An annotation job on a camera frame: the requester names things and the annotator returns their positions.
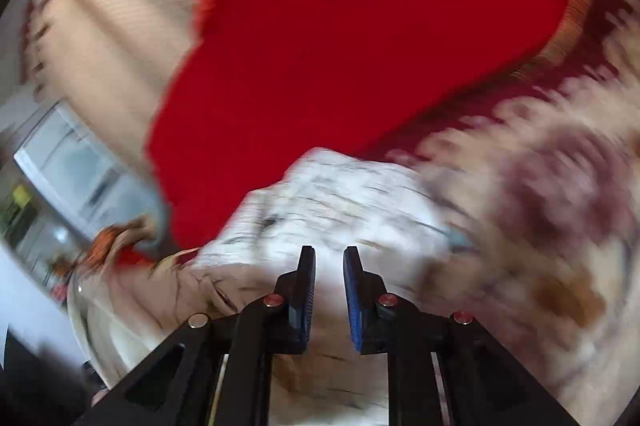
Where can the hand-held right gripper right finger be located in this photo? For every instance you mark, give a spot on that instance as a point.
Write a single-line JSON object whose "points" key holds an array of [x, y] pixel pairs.
{"points": [[352, 286]]}

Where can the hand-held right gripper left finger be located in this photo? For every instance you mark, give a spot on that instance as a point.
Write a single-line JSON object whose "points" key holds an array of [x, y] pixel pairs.
{"points": [[306, 276]]}

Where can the white crackle-print garment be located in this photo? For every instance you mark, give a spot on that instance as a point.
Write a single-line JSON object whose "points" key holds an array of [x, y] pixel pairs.
{"points": [[340, 206]]}

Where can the orange plush toy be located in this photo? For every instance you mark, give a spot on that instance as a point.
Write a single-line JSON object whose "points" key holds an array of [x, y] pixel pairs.
{"points": [[112, 243]]}

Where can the floral plush blanket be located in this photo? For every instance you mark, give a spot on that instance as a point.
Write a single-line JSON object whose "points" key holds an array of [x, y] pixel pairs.
{"points": [[550, 216]]}

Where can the red cloth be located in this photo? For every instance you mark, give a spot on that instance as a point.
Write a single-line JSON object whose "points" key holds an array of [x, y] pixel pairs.
{"points": [[325, 56]]}

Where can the glass-door cabinet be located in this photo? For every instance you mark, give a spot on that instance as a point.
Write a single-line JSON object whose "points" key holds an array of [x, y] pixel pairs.
{"points": [[75, 166]]}

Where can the cream striped curtain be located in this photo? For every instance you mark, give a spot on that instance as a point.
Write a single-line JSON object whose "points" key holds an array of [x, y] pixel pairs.
{"points": [[110, 31]]}

